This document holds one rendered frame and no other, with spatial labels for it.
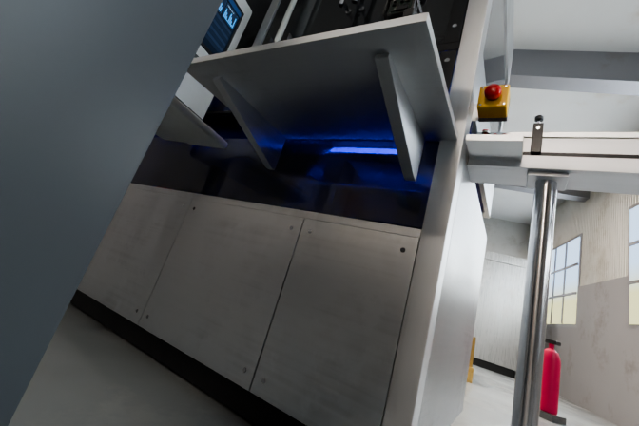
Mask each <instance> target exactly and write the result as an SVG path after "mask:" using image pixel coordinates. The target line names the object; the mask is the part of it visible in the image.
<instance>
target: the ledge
mask: <svg viewBox="0 0 639 426"><path fill-rule="evenodd" d="M523 141H524V134H467V135H466V145H467V148H468V153H469V157H470V160H487V161H511V162H522V157H523Z"/></svg>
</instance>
